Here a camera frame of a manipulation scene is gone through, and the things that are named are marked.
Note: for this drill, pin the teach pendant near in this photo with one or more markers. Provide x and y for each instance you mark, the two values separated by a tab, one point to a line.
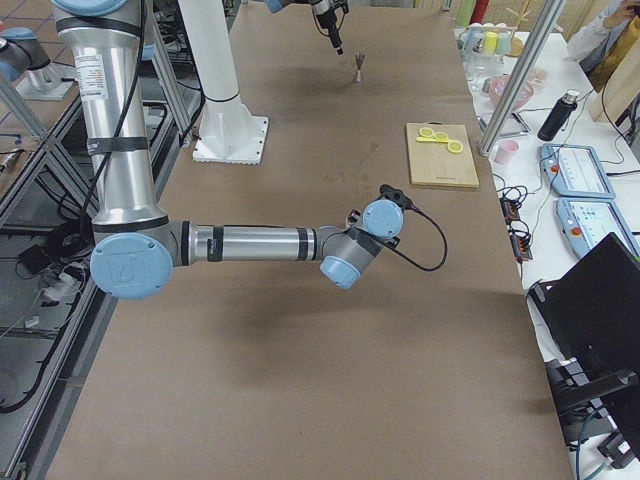
586	221

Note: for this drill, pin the lemon slice near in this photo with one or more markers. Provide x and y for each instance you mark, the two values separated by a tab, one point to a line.
454	146

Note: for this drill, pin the pink bowl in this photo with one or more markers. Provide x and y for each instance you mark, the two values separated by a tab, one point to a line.
497	87

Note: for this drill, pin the teach pendant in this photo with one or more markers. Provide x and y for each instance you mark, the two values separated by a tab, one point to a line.
586	221
575	171

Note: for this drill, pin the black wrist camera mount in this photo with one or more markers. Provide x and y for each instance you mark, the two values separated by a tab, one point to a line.
397	196

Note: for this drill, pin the steel jigger shaker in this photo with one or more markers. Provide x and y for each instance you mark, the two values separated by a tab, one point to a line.
359	60

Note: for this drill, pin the pink cup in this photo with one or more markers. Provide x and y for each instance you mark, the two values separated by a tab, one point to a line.
507	149

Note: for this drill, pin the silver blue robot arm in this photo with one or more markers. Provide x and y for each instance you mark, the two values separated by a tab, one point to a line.
276	6
137	246

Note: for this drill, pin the black monitor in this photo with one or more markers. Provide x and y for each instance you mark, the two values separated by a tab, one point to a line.
592	312

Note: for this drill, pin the black water bottle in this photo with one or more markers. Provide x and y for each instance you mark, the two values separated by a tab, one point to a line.
558	115

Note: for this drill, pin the teach pendant far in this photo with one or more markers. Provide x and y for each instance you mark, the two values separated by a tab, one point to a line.
575	171

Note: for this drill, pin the seated person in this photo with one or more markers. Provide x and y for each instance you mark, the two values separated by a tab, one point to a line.
600	46

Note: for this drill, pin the aluminium frame post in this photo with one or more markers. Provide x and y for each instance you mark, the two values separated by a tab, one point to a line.
542	27

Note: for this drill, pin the bamboo cutting board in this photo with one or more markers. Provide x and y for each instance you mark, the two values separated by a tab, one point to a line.
431	164

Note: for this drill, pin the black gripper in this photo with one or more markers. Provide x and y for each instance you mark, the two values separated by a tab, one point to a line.
325	15

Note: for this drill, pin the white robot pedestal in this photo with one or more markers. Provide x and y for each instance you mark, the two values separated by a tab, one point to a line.
228	132

